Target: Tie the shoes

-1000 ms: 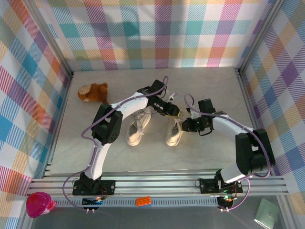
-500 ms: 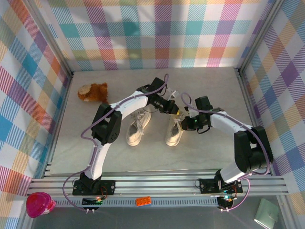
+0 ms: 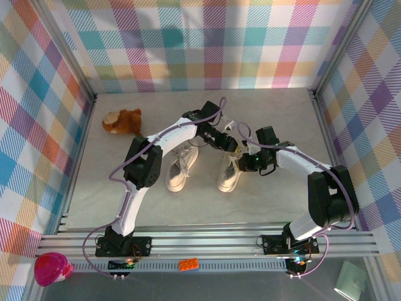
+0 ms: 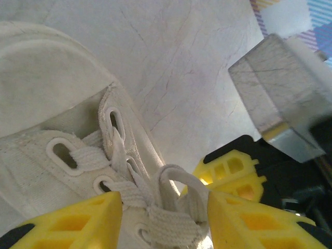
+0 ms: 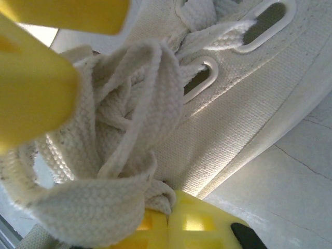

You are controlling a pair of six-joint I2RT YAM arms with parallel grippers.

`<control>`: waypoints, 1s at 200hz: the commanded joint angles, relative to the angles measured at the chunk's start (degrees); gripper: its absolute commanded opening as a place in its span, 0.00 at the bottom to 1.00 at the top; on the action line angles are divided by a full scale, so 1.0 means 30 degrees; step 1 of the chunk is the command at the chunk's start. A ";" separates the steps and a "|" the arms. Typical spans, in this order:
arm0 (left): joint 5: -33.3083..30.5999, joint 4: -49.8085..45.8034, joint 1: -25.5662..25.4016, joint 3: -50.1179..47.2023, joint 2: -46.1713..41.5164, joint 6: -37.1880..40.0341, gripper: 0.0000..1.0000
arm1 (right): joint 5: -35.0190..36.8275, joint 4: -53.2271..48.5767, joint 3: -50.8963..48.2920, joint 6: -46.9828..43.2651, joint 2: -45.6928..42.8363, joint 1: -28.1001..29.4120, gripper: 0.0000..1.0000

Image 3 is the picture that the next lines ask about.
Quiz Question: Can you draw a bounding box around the white canvas shoe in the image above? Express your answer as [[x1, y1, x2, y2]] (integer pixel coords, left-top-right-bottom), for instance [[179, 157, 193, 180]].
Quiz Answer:
[[217, 153, 242, 193], [165, 145, 200, 193]]

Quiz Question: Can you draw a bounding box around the brown plush monkey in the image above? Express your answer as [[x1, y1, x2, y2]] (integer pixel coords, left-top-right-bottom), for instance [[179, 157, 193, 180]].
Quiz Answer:
[[102, 108, 144, 136]]

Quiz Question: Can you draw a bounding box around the black round circuit board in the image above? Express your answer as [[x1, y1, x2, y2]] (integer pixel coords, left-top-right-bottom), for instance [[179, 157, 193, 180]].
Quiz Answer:
[[286, 256, 310, 277]]

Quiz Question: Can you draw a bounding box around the orange toy brick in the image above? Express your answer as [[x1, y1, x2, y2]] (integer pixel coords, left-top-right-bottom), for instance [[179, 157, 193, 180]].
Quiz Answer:
[[179, 257, 201, 272]]

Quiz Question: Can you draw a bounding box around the pale green pad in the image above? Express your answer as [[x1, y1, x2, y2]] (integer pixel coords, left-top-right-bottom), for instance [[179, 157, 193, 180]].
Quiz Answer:
[[333, 261, 367, 300]]

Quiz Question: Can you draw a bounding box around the blue green circuit board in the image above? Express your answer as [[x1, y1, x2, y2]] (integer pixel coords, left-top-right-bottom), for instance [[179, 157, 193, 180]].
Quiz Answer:
[[108, 258, 136, 271]]

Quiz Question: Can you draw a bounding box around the pink plastic bowl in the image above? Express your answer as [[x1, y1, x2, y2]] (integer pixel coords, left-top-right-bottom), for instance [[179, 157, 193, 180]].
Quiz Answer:
[[33, 252, 75, 287]]

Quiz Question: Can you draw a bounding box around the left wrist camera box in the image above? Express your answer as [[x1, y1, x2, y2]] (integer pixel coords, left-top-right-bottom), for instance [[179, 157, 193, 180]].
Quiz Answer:
[[220, 115, 236, 133]]

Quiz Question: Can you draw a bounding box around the aluminium side rail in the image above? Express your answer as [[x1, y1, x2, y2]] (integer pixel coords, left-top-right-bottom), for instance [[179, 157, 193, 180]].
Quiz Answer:
[[56, 93, 96, 235], [308, 89, 358, 231]]

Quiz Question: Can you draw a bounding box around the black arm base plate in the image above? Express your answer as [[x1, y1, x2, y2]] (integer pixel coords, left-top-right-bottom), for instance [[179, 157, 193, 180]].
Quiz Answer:
[[95, 236, 153, 258], [261, 233, 320, 255]]

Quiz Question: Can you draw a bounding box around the aluminium rail frame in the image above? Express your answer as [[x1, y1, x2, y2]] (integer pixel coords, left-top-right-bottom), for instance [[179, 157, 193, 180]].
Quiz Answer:
[[36, 221, 382, 260]]

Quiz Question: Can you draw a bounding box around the grey slotted cable duct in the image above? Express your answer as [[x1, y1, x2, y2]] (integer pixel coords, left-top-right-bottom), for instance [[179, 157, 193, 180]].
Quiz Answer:
[[72, 261, 291, 273]]

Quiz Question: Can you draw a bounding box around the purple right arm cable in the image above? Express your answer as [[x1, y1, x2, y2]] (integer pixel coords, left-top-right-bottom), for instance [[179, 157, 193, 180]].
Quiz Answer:
[[237, 121, 357, 279]]

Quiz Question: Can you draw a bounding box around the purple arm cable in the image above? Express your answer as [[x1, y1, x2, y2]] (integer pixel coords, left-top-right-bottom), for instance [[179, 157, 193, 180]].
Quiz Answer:
[[237, 121, 357, 279], [82, 96, 228, 279]]

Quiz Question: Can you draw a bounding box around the aluminium corner post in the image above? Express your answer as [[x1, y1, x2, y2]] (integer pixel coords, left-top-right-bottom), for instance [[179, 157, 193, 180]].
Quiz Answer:
[[29, 0, 96, 103], [308, 0, 375, 98]]

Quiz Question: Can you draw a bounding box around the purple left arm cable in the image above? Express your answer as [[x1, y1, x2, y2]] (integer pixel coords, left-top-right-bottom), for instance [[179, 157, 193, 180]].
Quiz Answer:
[[82, 96, 228, 279]]

